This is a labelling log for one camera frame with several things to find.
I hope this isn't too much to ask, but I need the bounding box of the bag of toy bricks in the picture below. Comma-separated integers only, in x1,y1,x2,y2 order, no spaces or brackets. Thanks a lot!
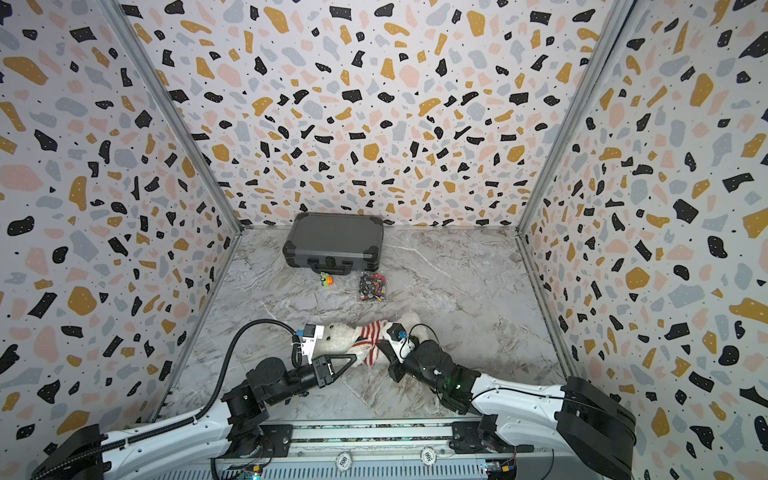
358,272,387,301

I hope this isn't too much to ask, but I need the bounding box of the dark grey hard case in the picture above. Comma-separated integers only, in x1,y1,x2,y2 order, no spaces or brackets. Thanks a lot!
282,212,384,275

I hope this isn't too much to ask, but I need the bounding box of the small green orange toy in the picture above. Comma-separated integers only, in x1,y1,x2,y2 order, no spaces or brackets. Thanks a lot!
320,272,334,287

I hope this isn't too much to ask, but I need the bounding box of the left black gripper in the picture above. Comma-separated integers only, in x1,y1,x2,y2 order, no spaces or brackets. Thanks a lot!
269,354,359,408

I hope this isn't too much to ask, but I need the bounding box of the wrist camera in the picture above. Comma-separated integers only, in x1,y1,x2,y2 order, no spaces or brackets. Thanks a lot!
382,322,420,363
297,323,325,364

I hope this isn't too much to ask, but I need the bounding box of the aluminium mounting rail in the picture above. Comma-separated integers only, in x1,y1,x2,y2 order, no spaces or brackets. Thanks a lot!
163,418,600,479

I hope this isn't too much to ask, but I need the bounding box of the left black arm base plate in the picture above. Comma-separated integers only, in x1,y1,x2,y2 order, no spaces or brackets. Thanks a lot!
224,424,294,460

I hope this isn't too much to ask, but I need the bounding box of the white teddy bear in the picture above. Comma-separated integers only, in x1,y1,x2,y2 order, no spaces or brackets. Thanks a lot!
313,311,425,360

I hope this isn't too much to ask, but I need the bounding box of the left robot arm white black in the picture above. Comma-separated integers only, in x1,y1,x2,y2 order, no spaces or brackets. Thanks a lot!
31,354,357,479

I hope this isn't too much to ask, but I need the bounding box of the black corrugated cable conduit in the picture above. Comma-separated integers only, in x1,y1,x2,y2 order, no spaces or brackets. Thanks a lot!
29,319,301,480

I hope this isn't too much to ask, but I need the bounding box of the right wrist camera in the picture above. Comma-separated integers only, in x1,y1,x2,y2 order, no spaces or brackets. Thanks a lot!
382,322,420,363

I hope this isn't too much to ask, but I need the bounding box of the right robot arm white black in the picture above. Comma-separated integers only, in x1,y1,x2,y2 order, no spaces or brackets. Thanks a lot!
377,339,636,479

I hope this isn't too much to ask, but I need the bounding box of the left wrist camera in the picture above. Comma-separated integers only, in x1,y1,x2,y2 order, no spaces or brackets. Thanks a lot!
297,323,325,364

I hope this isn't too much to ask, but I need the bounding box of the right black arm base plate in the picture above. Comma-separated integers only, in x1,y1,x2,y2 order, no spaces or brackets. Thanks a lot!
449,421,534,454

